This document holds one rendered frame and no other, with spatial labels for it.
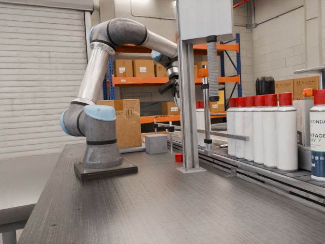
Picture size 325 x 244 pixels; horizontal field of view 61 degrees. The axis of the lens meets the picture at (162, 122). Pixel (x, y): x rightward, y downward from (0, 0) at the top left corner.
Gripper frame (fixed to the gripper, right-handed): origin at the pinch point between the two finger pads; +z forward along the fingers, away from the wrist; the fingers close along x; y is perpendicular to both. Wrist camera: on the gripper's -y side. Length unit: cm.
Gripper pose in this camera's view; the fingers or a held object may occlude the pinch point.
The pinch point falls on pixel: (178, 106)
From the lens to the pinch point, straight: 150.7
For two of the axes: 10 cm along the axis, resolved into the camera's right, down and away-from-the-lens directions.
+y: 9.6, -0.8, 2.6
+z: 1.9, 8.8, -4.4
